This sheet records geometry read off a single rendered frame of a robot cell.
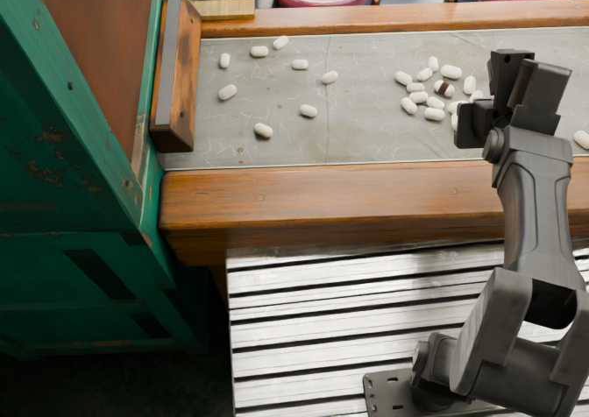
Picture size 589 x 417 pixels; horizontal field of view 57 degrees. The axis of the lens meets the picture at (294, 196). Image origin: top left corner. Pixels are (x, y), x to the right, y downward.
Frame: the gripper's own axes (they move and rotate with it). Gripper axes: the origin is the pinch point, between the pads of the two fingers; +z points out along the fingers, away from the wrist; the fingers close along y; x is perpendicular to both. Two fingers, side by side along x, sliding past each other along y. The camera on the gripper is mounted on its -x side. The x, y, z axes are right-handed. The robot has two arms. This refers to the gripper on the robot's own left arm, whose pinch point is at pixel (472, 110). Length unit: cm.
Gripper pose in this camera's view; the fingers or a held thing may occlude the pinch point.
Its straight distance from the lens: 89.7
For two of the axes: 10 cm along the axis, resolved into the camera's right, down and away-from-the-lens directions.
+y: -10.0, 0.4, -0.1
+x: 0.3, 9.3, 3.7
